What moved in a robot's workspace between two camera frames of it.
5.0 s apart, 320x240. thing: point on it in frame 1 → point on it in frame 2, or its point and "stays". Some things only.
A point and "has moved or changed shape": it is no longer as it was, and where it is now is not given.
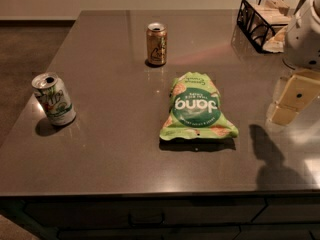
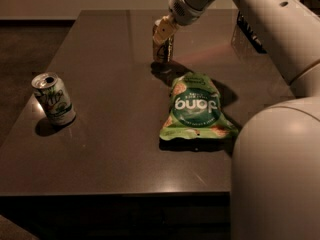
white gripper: (304, 40) → (187, 10)
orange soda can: (157, 43) has moved or changed shape
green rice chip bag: (195, 110) stays
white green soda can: (54, 98) stays
